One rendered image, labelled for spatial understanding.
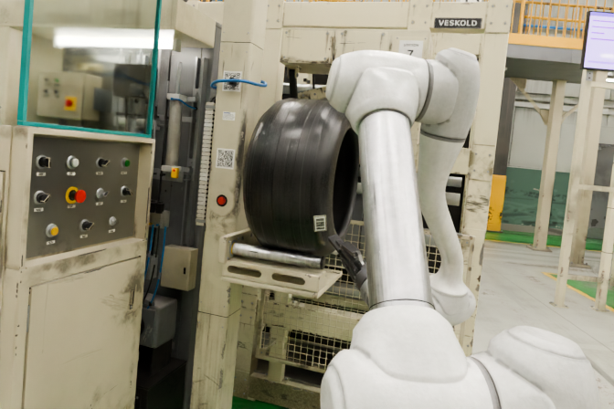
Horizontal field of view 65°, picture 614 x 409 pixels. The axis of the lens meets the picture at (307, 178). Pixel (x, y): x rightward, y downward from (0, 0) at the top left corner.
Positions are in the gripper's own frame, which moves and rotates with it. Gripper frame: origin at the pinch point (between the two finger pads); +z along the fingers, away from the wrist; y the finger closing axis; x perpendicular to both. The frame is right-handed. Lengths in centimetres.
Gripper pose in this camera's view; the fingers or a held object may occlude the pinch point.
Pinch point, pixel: (337, 243)
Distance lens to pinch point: 148.1
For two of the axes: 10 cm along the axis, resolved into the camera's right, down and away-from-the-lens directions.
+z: -4.2, -4.5, 7.9
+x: 9.1, -2.7, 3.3
